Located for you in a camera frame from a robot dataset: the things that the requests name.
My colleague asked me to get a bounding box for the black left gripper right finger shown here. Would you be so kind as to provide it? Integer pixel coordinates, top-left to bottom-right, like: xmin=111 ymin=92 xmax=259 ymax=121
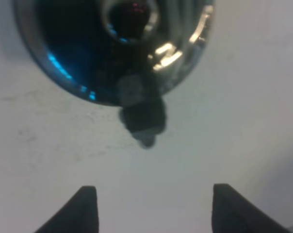
xmin=212 ymin=183 xmax=293 ymax=233

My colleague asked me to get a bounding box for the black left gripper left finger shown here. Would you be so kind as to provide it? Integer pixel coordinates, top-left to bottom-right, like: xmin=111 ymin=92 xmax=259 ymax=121
xmin=37 ymin=186 xmax=98 ymax=233

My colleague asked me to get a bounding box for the stainless steel teapot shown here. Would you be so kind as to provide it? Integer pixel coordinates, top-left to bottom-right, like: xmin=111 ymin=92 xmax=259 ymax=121
xmin=13 ymin=0 xmax=215 ymax=148

